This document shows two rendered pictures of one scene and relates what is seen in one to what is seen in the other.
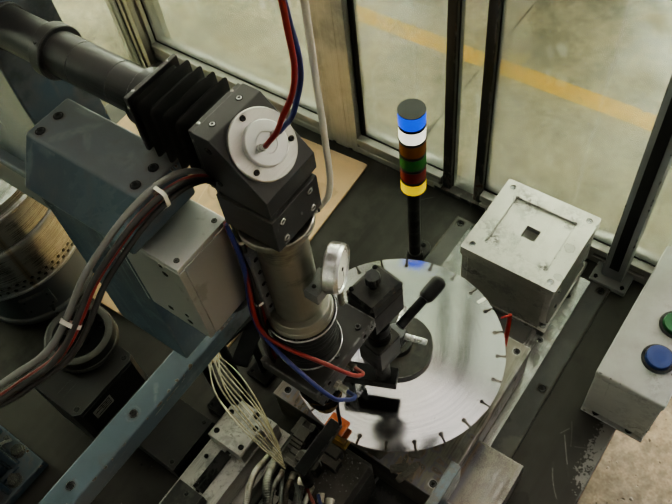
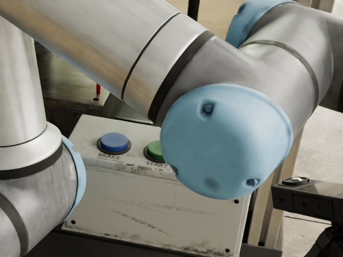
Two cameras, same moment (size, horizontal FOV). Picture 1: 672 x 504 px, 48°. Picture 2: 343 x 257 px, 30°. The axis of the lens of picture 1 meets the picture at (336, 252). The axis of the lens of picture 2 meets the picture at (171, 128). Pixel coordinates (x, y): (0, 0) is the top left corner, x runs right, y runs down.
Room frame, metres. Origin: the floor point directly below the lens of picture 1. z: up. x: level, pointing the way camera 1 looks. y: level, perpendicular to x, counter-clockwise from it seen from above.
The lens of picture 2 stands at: (0.06, -1.12, 1.43)
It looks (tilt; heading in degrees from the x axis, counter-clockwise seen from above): 33 degrees down; 53
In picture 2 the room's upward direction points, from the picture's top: 6 degrees clockwise
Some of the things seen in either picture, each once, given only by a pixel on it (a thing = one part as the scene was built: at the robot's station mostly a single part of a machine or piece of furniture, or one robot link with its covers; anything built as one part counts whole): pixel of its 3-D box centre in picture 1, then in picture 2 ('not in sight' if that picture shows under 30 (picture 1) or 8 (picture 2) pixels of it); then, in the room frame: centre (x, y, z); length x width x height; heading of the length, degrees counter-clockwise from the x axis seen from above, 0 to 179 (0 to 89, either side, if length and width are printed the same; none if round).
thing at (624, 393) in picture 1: (654, 342); (158, 186); (0.52, -0.50, 0.82); 0.28 x 0.11 x 0.15; 136
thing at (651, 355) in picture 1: (658, 359); (114, 145); (0.46, -0.46, 0.90); 0.04 x 0.04 x 0.02
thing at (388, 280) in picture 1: (377, 319); not in sight; (0.46, -0.04, 1.17); 0.06 x 0.05 x 0.20; 127
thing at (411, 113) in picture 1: (411, 115); not in sight; (0.82, -0.15, 1.14); 0.05 x 0.04 x 0.03; 46
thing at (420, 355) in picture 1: (396, 343); not in sight; (0.53, -0.07, 0.96); 0.11 x 0.11 x 0.03
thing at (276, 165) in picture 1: (167, 170); not in sight; (0.51, 0.15, 1.45); 0.35 x 0.07 x 0.28; 46
